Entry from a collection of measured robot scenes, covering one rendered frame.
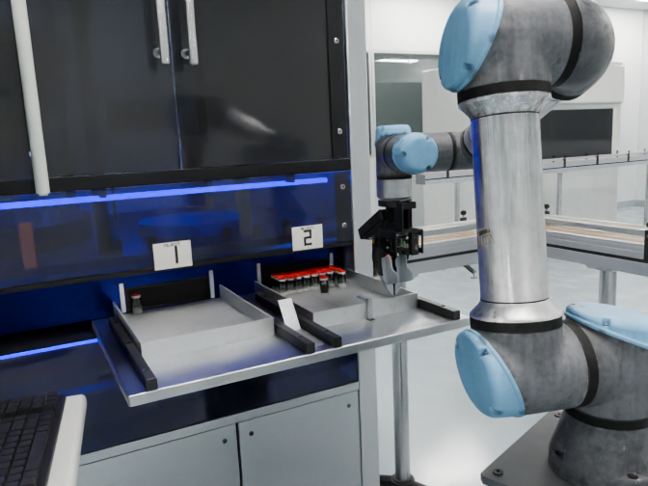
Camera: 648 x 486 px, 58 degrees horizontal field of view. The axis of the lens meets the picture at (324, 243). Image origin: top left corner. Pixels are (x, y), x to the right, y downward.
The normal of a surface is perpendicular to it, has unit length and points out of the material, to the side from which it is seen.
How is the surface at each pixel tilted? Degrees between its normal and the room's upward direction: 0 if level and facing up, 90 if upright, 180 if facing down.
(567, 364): 64
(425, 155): 89
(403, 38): 90
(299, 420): 90
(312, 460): 90
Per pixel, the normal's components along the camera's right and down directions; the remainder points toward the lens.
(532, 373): 0.14, -0.01
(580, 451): -0.79, -0.17
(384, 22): 0.47, 0.14
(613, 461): -0.32, -0.13
